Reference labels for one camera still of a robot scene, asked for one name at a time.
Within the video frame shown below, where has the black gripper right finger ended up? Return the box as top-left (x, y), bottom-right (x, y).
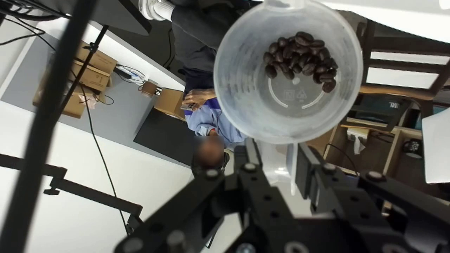
top-left (293, 142), bottom-right (450, 253)

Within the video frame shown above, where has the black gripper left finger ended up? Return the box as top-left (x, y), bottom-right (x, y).
top-left (113, 136), bottom-right (296, 253)

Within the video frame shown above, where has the translucent plastic measuring cup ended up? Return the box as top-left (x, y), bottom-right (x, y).
top-left (212, 0), bottom-right (364, 146)

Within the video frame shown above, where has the dark coffee beans pile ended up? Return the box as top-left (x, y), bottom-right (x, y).
top-left (261, 31), bottom-right (338, 94)

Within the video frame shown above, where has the seated person blue sweater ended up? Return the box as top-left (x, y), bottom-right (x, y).
top-left (139, 0), bottom-right (251, 167)

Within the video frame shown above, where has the black laptop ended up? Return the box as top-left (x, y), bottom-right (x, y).
top-left (132, 109), bottom-right (195, 165)

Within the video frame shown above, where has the small cardboard box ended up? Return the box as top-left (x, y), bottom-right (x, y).
top-left (139, 78), bottom-right (187, 118)

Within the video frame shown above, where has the wooden shelf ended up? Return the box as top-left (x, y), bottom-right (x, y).
top-left (322, 18), bottom-right (450, 188)

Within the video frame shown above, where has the grey desk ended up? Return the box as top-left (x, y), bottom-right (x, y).
top-left (0, 18), bottom-right (188, 156)

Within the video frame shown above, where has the black boom stand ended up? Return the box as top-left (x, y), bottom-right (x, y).
top-left (0, 151), bottom-right (144, 230)

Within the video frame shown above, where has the flat cardboard box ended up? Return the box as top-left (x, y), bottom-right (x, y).
top-left (68, 40), bottom-right (118, 92)
top-left (32, 83), bottom-right (97, 119)

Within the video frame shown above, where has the thick black pole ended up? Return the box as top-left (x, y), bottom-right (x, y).
top-left (0, 0), bottom-right (99, 253)

